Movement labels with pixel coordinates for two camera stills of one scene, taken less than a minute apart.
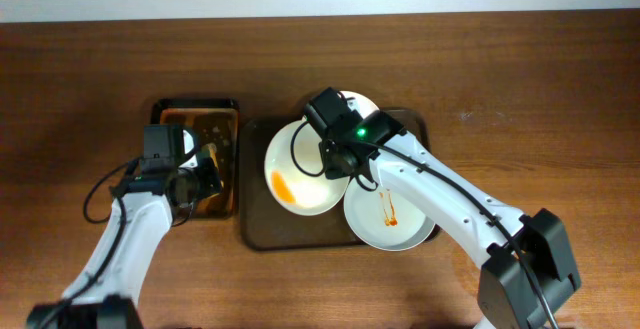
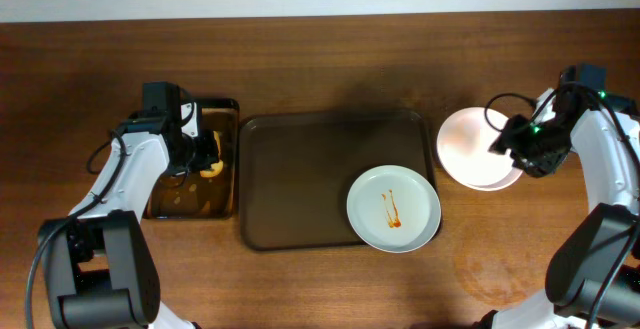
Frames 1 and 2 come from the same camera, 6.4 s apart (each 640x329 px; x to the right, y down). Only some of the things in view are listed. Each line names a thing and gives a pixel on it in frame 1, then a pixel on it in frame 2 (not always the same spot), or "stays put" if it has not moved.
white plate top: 358,103 to 465,136
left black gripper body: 211,178 to 206,150
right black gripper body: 334,159 to 513,139
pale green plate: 384,220 stays put
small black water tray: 215,125 stays put
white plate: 295,172 to 483,174
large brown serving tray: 265,225 stays put
